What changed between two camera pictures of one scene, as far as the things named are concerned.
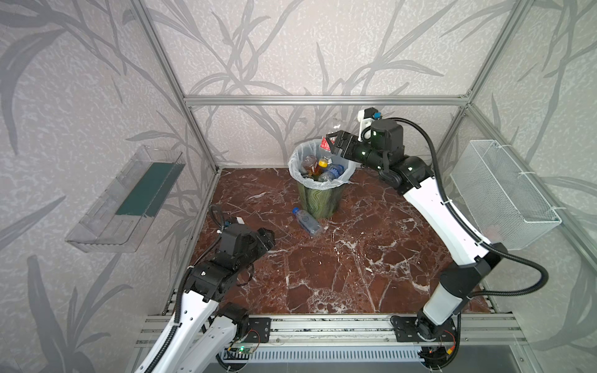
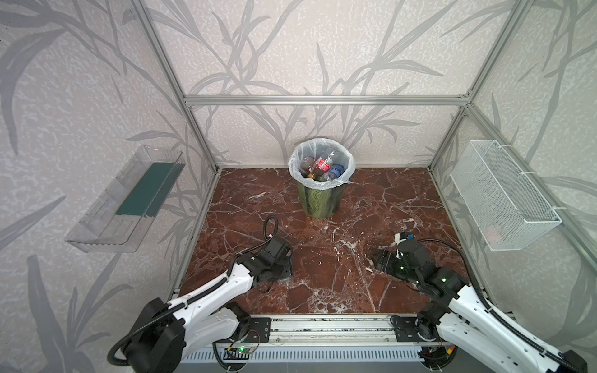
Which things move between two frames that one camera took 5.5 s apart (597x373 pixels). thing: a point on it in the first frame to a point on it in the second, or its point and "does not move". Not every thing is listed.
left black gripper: (263, 239) to (280, 266)
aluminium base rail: (354, 329) does not move
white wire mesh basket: (508, 209) does not move
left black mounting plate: (260, 329) does not move
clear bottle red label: (324, 143) to (322, 165)
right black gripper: (343, 142) to (389, 261)
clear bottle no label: (308, 164) does not move
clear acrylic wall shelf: (120, 217) does not move
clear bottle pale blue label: (333, 172) does not move
